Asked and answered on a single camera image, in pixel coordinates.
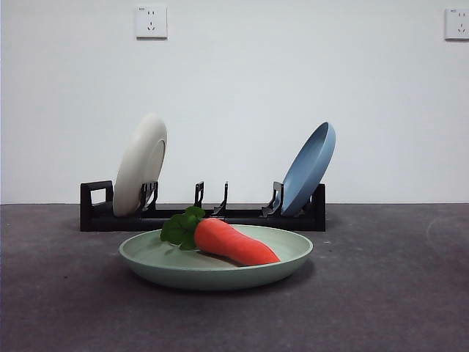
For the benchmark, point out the orange carrot with green leaves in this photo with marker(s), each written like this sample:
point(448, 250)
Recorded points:
point(234, 245)

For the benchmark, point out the green plate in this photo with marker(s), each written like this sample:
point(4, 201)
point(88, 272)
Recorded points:
point(205, 278)

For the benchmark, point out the blue plate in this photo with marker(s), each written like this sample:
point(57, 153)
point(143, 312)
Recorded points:
point(306, 176)

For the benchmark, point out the white plate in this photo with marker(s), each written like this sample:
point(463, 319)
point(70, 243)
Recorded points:
point(137, 165)

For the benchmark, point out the black plate rack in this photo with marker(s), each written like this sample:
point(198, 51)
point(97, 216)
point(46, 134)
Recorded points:
point(110, 221)

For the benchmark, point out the white wall socket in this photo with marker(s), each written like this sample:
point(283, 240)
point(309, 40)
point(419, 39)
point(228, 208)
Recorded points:
point(151, 22)
point(458, 23)

